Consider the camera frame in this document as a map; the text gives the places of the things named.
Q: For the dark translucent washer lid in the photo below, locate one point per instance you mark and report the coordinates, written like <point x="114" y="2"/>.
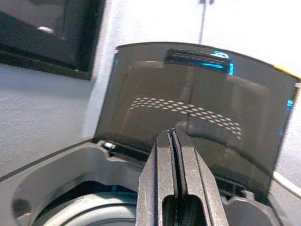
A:
<point x="164" y="89"/>

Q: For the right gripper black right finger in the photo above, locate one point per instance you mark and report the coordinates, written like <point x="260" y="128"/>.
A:
<point x="200" y="174"/>

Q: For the thin grey metal pole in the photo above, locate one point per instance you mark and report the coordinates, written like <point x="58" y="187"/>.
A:
<point x="202" y="23"/>

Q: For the grey top-load washing machine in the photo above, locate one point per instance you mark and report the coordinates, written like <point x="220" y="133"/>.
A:
<point x="58" y="160"/>

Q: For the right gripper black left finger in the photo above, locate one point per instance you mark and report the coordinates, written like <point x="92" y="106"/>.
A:
<point x="150" y="179"/>

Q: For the steel washer drum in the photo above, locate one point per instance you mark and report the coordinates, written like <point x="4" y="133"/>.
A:
<point x="94" y="207"/>

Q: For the black framed window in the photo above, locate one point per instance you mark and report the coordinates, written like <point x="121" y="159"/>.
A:
<point x="47" y="47"/>

